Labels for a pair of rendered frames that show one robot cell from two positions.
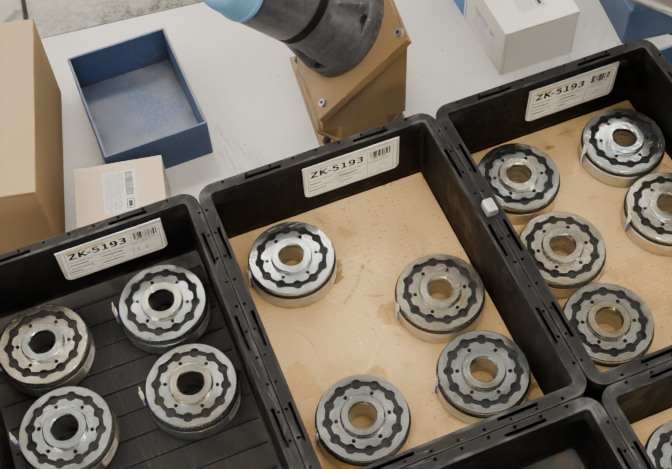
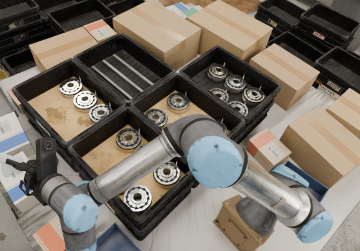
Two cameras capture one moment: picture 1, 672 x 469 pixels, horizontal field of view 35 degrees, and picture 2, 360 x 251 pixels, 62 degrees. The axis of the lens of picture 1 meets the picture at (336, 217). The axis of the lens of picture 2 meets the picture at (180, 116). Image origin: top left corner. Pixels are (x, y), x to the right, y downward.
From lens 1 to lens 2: 133 cm
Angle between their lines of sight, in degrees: 69
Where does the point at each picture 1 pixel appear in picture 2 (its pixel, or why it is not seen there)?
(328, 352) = not seen: hidden behind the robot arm
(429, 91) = (214, 243)
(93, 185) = (282, 150)
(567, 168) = (152, 189)
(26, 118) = (310, 142)
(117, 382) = (234, 98)
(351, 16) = (247, 204)
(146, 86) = not seen: hidden behind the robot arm
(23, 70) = (326, 157)
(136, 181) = (273, 154)
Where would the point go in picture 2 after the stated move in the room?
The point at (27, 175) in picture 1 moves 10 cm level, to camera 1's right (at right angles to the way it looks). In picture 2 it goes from (294, 127) to (276, 135)
